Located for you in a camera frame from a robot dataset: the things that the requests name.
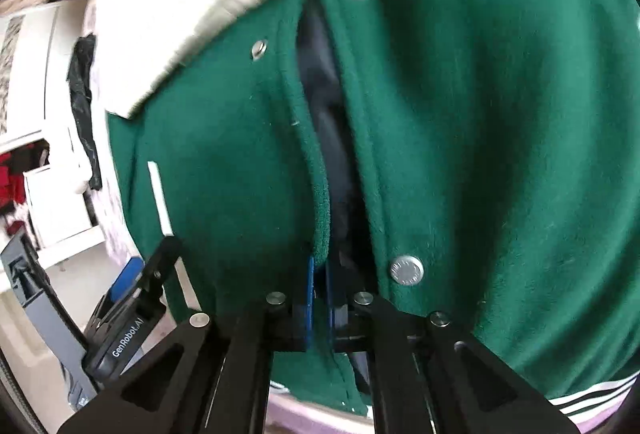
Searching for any black garment on bed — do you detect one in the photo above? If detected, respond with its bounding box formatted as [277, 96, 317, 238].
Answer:
[66, 34, 102, 191]

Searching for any white sliding wardrobe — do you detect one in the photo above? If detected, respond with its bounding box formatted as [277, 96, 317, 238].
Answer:
[1, 0, 87, 150]

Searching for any green varsity jacket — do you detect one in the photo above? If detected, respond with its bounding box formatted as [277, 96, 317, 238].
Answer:
[91, 0, 639, 430]

